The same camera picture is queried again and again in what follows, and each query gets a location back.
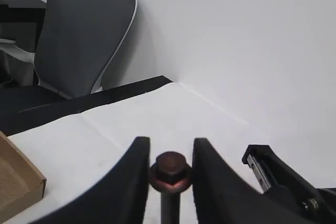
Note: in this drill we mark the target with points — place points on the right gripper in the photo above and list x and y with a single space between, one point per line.
286 182

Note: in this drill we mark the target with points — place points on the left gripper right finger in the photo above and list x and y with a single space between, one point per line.
218 195

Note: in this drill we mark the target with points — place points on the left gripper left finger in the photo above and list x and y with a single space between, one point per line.
123 187

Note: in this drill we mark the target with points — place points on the dark bolt with flanged hex head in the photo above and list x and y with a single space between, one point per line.
170 169

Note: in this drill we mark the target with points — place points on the brown cardboard box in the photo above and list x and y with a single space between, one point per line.
15 179

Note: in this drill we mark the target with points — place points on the grey office chair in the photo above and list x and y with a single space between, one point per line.
84 32

